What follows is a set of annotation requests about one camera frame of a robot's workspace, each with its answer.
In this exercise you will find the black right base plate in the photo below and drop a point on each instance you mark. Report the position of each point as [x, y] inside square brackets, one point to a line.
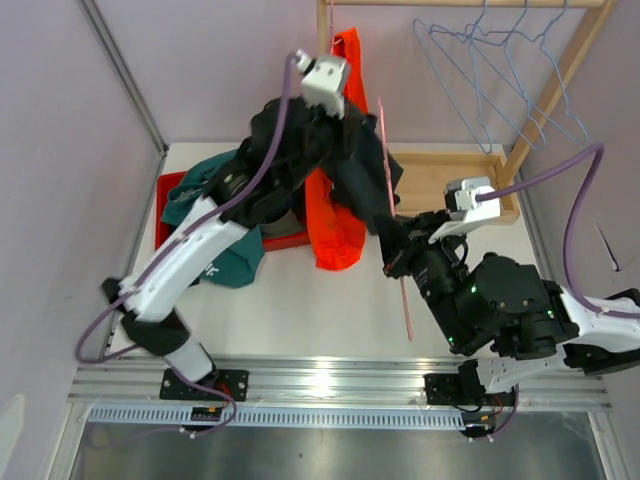
[445, 389]

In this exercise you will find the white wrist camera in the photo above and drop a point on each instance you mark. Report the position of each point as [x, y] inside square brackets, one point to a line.
[466, 212]
[324, 79]

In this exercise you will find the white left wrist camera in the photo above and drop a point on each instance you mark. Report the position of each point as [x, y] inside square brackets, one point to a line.
[324, 79]

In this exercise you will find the dark grey shorts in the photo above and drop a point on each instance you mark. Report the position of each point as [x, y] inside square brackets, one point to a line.
[360, 171]

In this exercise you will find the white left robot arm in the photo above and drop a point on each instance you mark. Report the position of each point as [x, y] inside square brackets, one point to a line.
[223, 214]

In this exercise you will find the pink hanger of grey shorts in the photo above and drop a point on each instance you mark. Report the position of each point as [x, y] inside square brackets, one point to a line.
[390, 192]

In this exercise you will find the blue hanger of teal shorts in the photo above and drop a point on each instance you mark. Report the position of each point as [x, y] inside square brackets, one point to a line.
[444, 65]

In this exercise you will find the blue hanger of navy shorts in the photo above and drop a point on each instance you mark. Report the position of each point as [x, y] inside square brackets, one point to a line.
[476, 37]

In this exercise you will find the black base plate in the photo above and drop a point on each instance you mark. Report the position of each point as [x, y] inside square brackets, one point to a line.
[233, 383]
[445, 389]

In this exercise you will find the red plastic tray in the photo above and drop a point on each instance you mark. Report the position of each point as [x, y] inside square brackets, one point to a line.
[162, 231]

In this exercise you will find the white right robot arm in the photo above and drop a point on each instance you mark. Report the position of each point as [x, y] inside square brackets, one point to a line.
[508, 322]

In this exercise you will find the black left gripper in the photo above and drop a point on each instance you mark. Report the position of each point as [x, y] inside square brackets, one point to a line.
[313, 112]

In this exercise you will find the teal green shorts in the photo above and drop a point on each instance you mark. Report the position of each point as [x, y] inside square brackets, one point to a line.
[235, 267]

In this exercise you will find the slotted grey cable duct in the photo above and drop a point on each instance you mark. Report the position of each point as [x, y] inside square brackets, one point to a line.
[412, 419]

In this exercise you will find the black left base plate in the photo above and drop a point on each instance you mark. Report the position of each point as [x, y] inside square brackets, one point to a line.
[233, 383]

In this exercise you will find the aluminium mounting rail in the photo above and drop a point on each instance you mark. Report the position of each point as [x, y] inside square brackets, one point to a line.
[330, 382]

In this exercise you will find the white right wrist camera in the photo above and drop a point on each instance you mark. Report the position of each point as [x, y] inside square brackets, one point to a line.
[466, 212]

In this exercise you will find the orange shorts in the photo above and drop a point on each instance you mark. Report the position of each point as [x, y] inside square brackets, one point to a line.
[337, 237]

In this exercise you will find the pink hanger of orange shorts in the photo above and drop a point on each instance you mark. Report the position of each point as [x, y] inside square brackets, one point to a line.
[333, 33]

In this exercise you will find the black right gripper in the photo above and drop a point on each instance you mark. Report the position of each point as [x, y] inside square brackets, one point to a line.
[413, 234]

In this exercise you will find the wooden clothes rack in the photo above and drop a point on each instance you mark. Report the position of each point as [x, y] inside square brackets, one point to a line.
[427, 171]

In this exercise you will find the light blue wire hanger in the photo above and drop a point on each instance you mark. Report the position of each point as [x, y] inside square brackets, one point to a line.
[560, 75]

